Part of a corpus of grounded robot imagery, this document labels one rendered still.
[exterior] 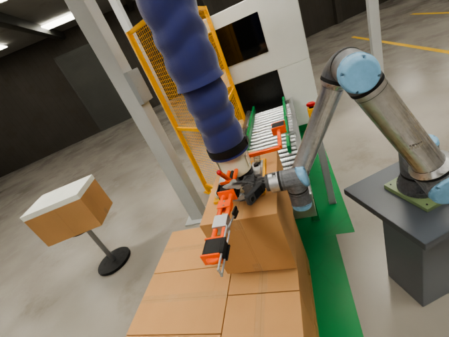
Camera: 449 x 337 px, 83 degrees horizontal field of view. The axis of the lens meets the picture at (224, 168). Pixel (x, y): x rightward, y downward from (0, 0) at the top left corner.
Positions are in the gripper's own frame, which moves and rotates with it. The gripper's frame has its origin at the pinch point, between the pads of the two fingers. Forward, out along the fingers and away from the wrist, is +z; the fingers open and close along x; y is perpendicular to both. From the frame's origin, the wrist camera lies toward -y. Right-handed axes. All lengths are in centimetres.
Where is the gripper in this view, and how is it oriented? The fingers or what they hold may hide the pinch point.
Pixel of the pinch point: (227, 194)
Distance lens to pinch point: 119.0
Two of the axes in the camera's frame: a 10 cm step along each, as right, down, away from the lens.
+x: -3.5, -8.2, -4.5
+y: 1.6, -5.3, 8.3
